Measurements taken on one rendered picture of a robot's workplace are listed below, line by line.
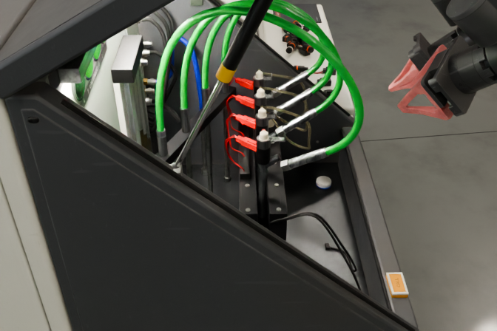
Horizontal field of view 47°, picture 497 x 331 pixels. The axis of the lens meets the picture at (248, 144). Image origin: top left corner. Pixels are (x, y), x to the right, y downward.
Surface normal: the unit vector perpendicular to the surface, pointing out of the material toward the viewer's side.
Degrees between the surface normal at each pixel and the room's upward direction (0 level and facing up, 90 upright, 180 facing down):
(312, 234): 0
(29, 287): 90
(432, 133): 0
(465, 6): 50
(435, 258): 0
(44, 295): 90
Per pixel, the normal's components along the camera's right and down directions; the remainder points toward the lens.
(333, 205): 0.00, -0.81
